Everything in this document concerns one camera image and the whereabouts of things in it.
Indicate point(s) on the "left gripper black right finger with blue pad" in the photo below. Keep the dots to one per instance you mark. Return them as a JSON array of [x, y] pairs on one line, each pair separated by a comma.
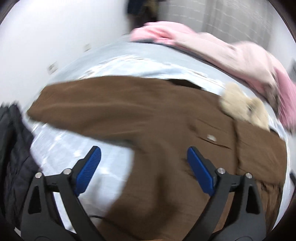
[[234, 210]]

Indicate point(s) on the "brown coat with fur collar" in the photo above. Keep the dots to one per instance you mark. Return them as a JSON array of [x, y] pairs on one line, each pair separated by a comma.
[[162, 119]]

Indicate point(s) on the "white wall socket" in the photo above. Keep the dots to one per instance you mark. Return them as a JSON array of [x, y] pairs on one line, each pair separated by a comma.
[[52, 68]]

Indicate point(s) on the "black quilted jacket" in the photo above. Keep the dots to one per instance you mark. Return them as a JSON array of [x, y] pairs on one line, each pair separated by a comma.
[[18, 168]]

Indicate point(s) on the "pink beige duvet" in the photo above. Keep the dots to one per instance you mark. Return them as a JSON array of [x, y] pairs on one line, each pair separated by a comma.
[[245, 60]]

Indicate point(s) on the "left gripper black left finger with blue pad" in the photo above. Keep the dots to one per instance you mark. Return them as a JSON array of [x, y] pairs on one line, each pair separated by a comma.
[[69, 196]]

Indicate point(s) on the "pink pillow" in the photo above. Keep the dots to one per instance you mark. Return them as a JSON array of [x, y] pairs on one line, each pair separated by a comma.
[[286, 90]]

